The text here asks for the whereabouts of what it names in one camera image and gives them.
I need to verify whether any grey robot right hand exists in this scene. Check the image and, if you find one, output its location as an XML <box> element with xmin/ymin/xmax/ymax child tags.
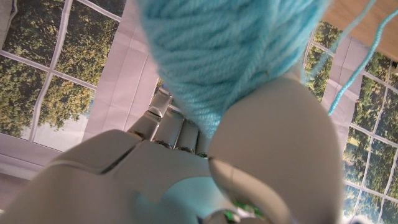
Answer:
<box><xmin>0</xmin><ymin>73</ymin><xmax>345</xmax><ymax>224</ymax></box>

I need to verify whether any teal yarn skein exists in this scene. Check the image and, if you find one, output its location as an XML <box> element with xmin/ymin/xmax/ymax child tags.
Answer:
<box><xmin>136</xmin><ymin>0</ymin><xmax>398</xmax><ymax>138</ymax></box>

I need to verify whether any printed window backdrop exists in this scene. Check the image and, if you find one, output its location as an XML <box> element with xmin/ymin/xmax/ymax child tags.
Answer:
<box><xmin>0</xmin><ymin>0</ymin><xmax>398</xmax><ymax>224</ymax></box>

